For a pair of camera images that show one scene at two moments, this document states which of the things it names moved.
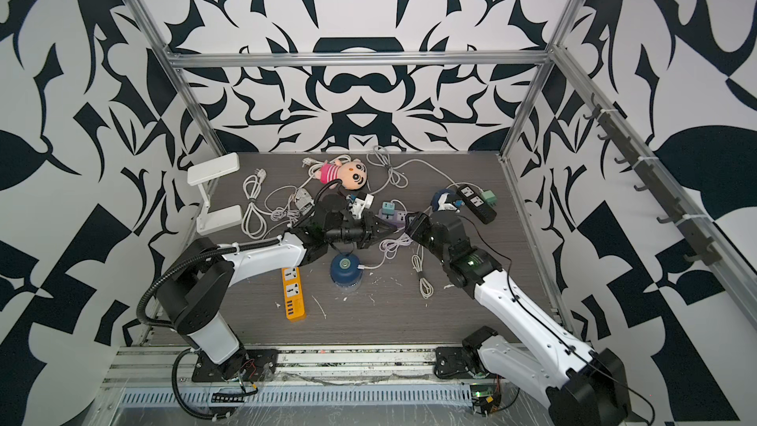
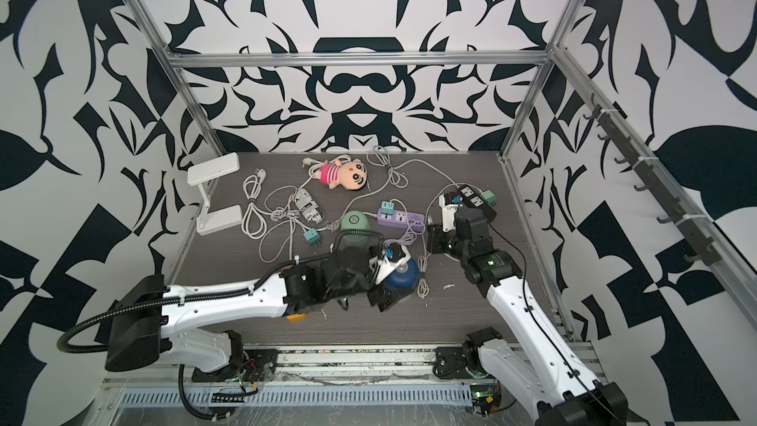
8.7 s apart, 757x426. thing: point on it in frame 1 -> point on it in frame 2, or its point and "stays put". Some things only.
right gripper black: [418, 225] -> [437, 232]
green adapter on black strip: [489, 197] stays put
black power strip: [473, 199] stays put
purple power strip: [397, 219] stays put
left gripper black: [370, 233] -> [380, 293]
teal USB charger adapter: [387, 208] stays put
